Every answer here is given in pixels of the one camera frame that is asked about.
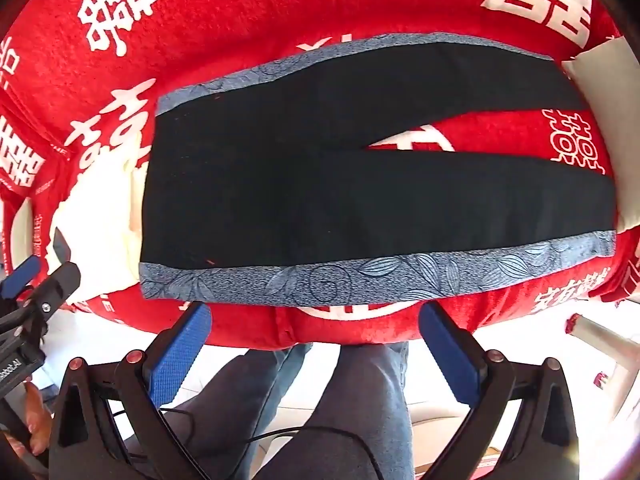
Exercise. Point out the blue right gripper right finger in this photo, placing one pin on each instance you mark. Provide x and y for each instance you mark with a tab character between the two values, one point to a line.
457	354

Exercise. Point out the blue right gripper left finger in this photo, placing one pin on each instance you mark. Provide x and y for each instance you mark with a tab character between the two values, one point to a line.
173	352

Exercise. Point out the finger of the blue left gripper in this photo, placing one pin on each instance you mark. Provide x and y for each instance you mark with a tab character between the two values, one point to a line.
60	247
13	285

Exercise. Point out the black pants with blue trim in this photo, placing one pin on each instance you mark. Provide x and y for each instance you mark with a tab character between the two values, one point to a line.
360	174

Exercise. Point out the person's left hand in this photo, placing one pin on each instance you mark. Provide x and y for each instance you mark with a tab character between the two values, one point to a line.
38	420

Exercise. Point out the beige cushion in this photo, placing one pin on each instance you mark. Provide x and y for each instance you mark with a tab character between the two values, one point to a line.
608	77

